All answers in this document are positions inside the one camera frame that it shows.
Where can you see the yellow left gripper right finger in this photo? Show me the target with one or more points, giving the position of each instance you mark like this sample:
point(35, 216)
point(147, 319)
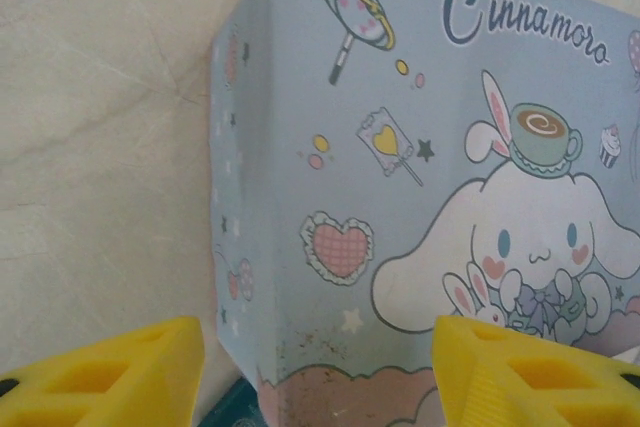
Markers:
point(525, 382)

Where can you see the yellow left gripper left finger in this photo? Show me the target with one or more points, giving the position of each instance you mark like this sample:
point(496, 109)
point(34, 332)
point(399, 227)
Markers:
point(100, 382)

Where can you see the small blue padlock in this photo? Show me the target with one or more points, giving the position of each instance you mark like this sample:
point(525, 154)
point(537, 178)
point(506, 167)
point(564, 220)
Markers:
point(232, 409)

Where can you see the blue cartoon tin box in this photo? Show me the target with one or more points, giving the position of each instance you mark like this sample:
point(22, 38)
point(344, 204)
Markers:
point(350, 122)

